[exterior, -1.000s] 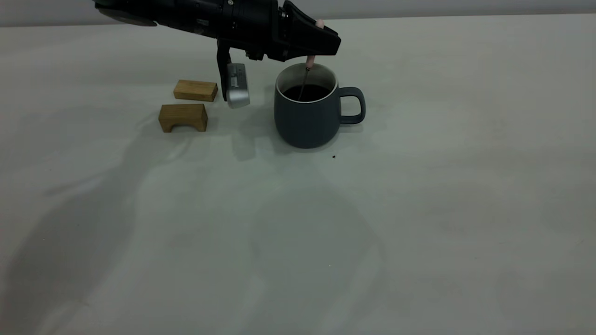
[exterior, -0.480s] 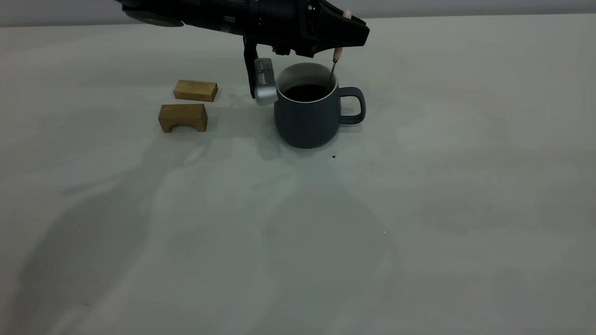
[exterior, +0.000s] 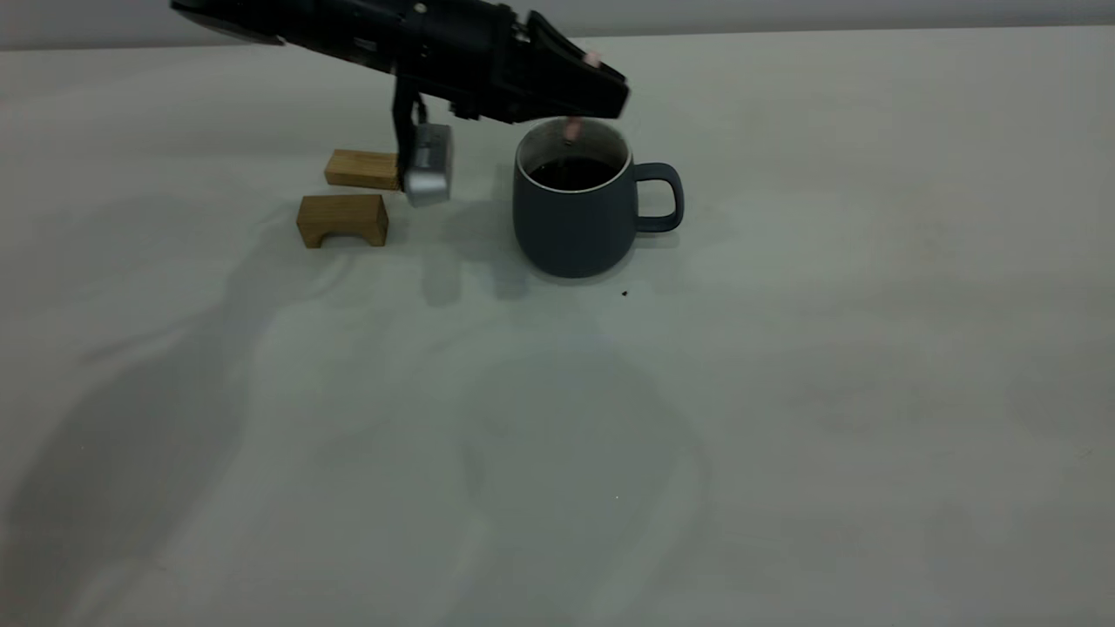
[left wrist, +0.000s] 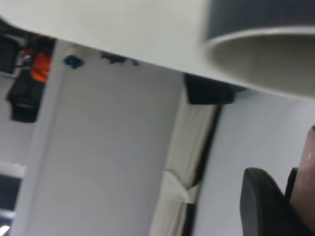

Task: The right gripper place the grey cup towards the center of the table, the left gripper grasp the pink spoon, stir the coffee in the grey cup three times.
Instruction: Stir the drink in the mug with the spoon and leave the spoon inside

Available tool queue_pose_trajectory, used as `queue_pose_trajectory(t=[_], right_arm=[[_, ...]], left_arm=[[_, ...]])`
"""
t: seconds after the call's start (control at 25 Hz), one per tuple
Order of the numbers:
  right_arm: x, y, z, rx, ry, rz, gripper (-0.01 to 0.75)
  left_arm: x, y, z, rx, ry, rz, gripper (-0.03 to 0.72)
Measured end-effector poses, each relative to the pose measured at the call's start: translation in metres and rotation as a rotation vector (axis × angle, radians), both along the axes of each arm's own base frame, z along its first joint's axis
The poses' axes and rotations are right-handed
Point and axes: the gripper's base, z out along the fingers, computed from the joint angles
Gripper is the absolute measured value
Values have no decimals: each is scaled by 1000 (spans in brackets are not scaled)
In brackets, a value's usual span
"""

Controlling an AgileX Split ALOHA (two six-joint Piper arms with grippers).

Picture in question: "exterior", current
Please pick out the dark grey ceramic mug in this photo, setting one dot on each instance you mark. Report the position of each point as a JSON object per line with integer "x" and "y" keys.
{"x": 575, "y": 222}

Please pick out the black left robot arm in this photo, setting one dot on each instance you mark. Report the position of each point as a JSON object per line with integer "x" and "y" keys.
{"x": 296, "y": 22}

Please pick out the arched wooden block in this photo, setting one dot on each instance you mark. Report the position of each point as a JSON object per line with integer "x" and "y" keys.
{"x": 344, "y": 216}

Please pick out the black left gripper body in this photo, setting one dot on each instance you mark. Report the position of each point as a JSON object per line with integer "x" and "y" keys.
{"x": 462, "y": 61}

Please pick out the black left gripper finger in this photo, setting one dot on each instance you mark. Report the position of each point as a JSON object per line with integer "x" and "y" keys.
{"x": 575, "y": 103}
{"x": 571, "y": 61}

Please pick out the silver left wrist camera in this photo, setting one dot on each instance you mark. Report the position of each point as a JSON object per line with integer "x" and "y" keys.
{"x": 429, "y": 165}

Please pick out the flat wooden block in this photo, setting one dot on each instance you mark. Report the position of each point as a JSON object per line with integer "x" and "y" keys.
{"x": 361, "y": 170}

